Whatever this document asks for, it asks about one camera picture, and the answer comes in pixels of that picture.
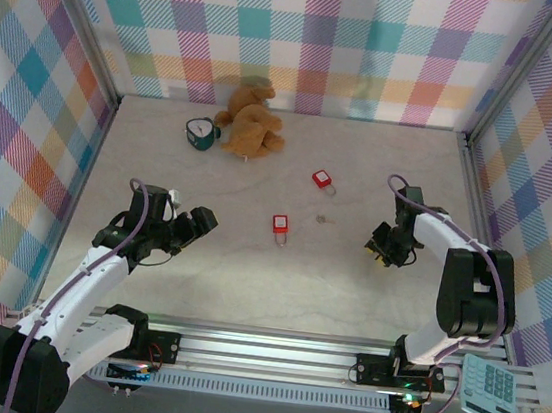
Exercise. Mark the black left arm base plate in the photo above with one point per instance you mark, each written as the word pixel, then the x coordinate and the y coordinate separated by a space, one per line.
pixel 165 346

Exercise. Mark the light blue calculator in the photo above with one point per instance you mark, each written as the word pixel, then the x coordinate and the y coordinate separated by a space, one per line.
pixel 490 394

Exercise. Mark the aluminium side rail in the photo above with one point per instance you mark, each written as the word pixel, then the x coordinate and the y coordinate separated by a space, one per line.
pixel 474 190

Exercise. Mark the brown plush teddy bear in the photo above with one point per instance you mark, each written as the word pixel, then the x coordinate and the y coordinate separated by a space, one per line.
pixel 250 128

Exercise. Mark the small controller circuit board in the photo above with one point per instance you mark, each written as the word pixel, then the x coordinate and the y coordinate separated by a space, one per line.
pixel 129 374
pixel 405 401

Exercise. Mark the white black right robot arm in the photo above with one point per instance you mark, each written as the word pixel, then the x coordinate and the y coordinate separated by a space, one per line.
pixel 432 228

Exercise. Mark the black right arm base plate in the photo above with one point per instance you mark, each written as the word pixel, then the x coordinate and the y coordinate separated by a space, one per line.
pixel 372 369

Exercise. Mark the aluminium corner post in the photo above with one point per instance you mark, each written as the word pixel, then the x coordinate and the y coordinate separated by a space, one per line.
pixel 520 70
pixel 87 27

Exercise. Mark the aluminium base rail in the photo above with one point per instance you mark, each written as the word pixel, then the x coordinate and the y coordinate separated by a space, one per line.
pixel 263 351

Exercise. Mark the red padlock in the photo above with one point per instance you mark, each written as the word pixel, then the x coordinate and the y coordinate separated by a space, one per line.
pixel 321 178
pixel 280 223

